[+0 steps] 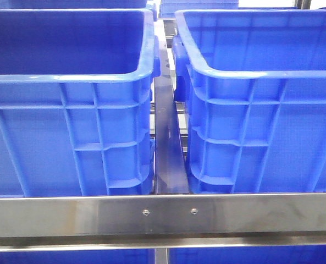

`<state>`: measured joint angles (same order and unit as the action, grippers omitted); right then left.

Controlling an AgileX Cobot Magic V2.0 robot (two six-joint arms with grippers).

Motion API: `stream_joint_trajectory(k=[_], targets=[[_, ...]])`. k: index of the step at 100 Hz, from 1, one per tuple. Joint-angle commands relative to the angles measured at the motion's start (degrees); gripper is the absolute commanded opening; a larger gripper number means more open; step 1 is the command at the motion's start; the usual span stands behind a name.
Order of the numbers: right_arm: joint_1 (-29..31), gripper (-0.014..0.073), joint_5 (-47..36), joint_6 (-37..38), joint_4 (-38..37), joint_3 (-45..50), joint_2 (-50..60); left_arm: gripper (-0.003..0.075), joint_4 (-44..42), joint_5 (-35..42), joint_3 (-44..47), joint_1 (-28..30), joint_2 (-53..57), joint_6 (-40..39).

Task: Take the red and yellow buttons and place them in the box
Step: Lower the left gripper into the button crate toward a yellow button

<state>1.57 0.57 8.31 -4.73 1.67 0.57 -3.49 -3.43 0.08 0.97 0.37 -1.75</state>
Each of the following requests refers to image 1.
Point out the steel centre divider bar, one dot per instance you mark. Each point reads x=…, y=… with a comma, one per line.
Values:
x=171, y=177

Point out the blue plastic crate left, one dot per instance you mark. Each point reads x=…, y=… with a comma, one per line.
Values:
x=75, y=97

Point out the blue plastic crate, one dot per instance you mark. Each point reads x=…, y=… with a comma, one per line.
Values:
x=255, y=96
x=75, y=97

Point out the blue plastic crate right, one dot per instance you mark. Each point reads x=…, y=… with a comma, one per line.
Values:
x=255, y=96

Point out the blue crate rear right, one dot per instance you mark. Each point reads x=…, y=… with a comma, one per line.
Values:
x=167, y=9

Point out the blue crate lower left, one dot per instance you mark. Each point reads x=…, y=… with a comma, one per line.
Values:
x=91, y=256

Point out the blue crate lower right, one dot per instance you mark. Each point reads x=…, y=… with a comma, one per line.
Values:
x=252, y=254

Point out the stainless steel front rail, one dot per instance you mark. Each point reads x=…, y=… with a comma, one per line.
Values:
x=161, y=221

